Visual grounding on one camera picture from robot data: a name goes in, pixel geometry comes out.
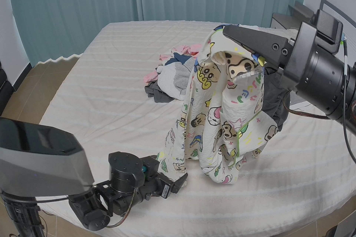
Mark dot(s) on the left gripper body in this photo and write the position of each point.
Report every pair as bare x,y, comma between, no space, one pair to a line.
155,187

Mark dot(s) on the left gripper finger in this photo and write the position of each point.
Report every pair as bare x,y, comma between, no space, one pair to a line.
180,183

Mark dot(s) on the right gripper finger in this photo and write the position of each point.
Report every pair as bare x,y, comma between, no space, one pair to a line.
264,44

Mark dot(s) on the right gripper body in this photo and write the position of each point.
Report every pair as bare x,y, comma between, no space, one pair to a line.
319,80

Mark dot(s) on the white printed pyjama top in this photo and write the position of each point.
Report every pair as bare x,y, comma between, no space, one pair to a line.
222,108

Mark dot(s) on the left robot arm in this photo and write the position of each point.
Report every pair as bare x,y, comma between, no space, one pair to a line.
41,163

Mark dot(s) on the pile of clothes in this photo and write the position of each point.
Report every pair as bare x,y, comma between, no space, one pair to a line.
175,80

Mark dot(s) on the grey bedside table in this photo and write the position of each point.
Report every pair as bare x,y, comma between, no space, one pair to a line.
281,20

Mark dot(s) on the black garment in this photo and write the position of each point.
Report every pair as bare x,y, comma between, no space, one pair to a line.
274,97

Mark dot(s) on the bed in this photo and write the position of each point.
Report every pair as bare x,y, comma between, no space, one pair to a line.
111,91

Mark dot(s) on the black chest of drawers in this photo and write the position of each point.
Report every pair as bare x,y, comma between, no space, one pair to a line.
4,86

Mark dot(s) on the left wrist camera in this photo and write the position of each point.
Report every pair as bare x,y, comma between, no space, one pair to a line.
150,165

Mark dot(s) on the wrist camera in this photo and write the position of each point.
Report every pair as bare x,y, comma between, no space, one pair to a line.
329,30
150,165

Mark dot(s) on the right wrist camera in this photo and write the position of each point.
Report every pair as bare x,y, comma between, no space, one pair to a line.
329,30

